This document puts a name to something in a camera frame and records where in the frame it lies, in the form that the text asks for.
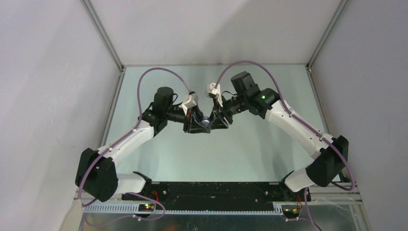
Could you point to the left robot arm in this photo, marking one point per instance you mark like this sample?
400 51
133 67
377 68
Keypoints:
97 170

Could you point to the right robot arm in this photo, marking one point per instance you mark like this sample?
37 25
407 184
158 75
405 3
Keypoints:
328 153

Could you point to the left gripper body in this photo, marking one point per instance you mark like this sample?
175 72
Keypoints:
189 119

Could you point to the purple earbud charging case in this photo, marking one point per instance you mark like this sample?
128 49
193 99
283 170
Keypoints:
206 121

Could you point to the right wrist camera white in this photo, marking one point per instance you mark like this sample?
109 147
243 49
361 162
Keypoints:
213 91

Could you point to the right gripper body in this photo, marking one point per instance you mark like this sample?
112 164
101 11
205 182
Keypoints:
225 110

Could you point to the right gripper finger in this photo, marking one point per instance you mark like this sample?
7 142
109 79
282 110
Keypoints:
214 117
221 124

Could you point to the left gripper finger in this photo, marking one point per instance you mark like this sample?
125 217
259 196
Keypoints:
197 114
197 128

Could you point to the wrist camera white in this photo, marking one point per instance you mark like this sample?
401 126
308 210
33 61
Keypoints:
213 91
190 100

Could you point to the grey slotted cable duct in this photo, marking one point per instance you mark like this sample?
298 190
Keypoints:
133 208

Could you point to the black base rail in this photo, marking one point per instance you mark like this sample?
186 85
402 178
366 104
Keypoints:
221 196

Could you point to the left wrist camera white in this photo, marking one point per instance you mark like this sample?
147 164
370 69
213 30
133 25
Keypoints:
190 100

